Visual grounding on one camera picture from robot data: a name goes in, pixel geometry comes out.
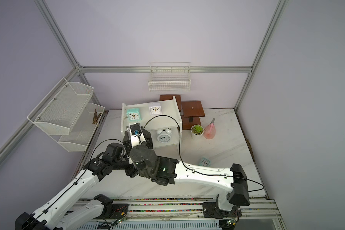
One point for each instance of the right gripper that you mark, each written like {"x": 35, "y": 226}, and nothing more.
{"x": 147, "y": 141}

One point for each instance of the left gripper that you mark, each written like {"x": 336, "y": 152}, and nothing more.
{"x": 112, "y": 151}

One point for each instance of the lavender square alarm clock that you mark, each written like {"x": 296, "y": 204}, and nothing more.
{"x": 155, "y": 109}

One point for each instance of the mint square alarm clock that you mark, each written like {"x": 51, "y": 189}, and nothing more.
{"x": 204, "y": 162}

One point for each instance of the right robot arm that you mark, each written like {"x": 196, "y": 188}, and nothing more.
{"x": 163, "y": 171}

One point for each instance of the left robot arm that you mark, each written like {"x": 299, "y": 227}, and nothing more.
{"x": 50, "y": 215}

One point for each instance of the white two-tier shelf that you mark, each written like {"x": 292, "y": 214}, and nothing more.
{"x": 170, "y": 118}

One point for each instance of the brown wooden step stand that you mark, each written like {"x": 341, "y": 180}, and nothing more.
{"x": 190, "y": 111}

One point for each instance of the small green potted plant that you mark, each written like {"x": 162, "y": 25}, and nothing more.
{"x": 197, "y": 131}

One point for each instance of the pink spray bottle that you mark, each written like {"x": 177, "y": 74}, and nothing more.
{"x": 210, "y": 130}

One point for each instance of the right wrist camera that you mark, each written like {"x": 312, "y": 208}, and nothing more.
{"x": 135, "y": 133}

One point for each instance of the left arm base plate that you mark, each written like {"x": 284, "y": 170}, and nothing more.
{"x": 114, "y": 211}

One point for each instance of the white wire wall basket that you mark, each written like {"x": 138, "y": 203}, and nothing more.
{"x": 169, "y": 82}

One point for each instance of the white mesh two-tier wall rack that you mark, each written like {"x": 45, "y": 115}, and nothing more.
{"x": 66, "y": 115}

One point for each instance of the aluminium frame rail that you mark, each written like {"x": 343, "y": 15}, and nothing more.
{"x": 147, "y": 69}

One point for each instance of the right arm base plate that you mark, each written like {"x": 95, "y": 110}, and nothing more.
{"x": 211, "y": 210}

